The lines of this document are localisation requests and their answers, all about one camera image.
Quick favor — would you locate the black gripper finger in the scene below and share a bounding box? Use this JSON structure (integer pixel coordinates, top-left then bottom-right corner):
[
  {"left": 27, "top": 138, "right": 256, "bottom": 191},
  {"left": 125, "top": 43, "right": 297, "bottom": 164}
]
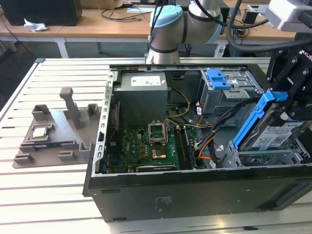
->
[
  {"left": 265, "top": 48, "right": 297, "bottom": 95},
  {"left": 279, "top": 70, "right": 312, "bottom": 122}
]

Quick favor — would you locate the hard disk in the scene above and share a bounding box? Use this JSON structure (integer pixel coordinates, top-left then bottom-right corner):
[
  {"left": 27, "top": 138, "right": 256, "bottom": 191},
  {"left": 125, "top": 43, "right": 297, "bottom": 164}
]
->
[{"left": 233, "top": 89, "right": 309, "bottom": 151}]

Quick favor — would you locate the grey metal disk bay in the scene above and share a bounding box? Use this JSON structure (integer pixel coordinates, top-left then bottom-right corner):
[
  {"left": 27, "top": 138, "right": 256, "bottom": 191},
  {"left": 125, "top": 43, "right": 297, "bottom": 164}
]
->
[{"left": 220, "top": 140, "right": 312, "bottom": 169}]

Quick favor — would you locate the wooden desk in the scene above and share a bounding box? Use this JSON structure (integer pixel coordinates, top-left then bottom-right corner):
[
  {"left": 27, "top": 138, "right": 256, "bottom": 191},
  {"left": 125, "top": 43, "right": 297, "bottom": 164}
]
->
[
  {"left": 0, "top": 7, "right": 153, "bottom": 59},
  {"left": 218, "top": 0, "right": 312, "bottom": 47}
]

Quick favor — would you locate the small black box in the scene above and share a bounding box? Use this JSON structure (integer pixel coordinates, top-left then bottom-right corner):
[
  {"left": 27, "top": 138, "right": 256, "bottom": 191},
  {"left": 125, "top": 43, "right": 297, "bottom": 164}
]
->
[{"left": 242, "top": 9, "right": 259, "bottom": 24}]

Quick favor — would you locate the blue plastic latch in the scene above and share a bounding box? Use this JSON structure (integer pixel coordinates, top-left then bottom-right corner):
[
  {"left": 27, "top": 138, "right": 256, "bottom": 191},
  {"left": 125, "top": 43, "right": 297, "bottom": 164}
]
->
[{"left": 206, "top": 69, "right": 232, "bottom": 90}]

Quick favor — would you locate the grey metal drive cage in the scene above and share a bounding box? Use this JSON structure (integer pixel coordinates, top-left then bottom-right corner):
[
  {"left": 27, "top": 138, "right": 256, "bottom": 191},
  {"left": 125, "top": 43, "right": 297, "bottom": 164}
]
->
[{"left": 198, "top": 69, "right": 265, "bottom": 127}]

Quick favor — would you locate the black RAM slot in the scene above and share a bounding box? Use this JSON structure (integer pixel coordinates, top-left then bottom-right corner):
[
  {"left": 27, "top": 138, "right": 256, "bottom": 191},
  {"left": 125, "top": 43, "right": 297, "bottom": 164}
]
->
[
  {"left": 173, "top": 128, "right": 188, "bottom": 171},
  {"left": 183, "top": 128, "right": 197, "bottom": 169}
]

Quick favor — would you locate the metal locking lever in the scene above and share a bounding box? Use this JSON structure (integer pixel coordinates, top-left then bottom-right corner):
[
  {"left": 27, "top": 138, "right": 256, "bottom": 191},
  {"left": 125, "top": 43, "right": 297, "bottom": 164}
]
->
[{"left": 164, "top": 120, "right": 170, "bottom": 147}]

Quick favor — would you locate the metal socket cover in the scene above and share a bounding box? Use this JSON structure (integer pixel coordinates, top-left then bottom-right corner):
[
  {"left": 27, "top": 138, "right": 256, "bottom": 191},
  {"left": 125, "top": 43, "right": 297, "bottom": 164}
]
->
[{"left": 148, "top": 121, "right": 169, "bottom": 145}]

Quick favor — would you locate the grey power supply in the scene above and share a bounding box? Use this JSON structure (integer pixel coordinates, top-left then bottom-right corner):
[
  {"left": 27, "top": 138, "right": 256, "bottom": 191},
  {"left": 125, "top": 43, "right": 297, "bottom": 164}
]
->
[{"left": 113, "top": 74, "right": 169, "bottom": 127}]

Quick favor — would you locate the black PC case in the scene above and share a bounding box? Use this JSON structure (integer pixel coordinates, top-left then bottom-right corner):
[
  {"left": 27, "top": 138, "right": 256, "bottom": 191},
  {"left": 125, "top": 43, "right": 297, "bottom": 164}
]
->
[{"left": 82, "top": 56, "right": 312, "bottom": 223}]

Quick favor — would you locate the CPU socket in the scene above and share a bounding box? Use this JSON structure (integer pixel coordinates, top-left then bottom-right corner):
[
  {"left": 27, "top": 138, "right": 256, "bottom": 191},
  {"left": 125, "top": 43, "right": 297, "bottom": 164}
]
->
[{"left": 151, "top": 145, "right": 168, "bottom": 161}]

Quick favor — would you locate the black expansion slot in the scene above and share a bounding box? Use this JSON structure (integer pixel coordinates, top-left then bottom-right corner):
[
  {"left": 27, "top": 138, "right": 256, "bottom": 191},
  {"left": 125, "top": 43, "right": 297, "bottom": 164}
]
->
[{"left": 135, "top": 164, "right": 178, "bottom": 172}]

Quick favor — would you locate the green motherboard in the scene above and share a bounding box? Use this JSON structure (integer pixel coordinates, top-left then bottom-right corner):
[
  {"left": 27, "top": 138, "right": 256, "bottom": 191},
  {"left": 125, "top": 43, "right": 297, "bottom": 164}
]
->
[{"left": 104, "top": 126, "right": 204, "bottom": 174}]

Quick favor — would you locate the grey parts rack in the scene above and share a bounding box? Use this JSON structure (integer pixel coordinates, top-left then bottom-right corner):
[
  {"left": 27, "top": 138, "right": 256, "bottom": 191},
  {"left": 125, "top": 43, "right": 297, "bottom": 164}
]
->
[{"left": 12, "top": 87, "right": 103, "bottom": 169}]

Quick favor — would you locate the RAM stick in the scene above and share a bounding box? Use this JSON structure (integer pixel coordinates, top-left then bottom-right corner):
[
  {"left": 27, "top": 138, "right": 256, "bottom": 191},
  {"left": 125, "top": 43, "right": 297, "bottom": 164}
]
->
[{"left": 20, "top": 142, "right": 63, "bottom": 149}]

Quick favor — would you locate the black computer tower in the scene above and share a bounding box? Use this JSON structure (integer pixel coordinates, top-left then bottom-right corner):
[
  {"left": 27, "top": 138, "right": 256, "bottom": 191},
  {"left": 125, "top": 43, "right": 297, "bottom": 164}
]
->
[{"left": 1, "top": 0, "right": 82, "bottom": 27}]

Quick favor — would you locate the crumpled white paper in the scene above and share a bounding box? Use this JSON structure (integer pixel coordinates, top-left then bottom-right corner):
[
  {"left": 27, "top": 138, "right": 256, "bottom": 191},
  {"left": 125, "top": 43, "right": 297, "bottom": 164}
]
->
[{"left": 23, "top": 18, "right": 48, "bottom": 33}]

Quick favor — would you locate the silver CPU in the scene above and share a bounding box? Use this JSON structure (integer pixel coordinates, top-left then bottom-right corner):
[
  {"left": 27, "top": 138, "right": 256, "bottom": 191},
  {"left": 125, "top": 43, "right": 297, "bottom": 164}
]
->
[{"left": 33, "top": 128, "right": 48, "bottom": 138}]

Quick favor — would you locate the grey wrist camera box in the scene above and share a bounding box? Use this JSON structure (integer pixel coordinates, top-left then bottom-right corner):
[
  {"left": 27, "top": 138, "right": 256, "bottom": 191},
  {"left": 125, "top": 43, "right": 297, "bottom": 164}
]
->
[{"left": 265, "top": 0, "right": 312, "bottom": 32}]

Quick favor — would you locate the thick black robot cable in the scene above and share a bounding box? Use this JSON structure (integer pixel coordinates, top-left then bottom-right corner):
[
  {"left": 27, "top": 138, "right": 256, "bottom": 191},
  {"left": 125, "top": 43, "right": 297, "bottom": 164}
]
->
[{"left": 226, "top": 0, "right": 297, "bottom": 52}]

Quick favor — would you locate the black wire bundle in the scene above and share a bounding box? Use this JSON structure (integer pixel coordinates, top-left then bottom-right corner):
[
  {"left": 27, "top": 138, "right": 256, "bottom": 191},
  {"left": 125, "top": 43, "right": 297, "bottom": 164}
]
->
[{"left": 209, "top": 98, "right": 263, "bottom": 147}]

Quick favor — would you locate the yellow black wire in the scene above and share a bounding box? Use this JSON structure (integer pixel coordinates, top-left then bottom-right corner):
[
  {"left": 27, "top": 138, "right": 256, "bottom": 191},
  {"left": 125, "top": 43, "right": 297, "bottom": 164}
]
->
[{"left": 167, "top": 87, "right": 192, "bottom": 120}]

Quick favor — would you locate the grey wire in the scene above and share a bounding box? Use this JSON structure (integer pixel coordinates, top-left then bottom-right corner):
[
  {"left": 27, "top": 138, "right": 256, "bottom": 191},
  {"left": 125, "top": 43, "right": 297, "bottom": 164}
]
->
[{"left": 167, "top": 117, "right": 214, "bottom": 129}]

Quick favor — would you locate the orange wire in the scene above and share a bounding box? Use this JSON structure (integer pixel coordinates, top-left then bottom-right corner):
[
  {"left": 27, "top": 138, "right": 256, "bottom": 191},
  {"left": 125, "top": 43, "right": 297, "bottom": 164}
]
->
[{"left": 197, "top": 140, "right": 213, "bottom": 160}]

